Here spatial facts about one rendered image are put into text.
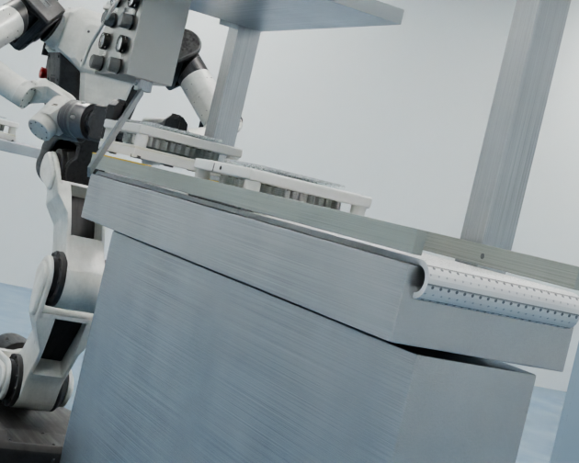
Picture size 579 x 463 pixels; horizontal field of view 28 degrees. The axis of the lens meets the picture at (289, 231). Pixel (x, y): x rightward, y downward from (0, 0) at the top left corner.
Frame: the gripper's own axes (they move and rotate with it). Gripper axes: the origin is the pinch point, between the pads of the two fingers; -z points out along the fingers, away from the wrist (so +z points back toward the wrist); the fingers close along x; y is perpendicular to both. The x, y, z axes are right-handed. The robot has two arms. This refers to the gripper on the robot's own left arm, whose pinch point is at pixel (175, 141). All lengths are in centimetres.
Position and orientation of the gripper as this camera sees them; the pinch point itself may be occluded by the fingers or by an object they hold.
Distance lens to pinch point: 272.2
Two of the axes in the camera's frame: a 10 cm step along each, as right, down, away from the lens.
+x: -2.2, 9.8, 0.1
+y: -9.2, -2.0, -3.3
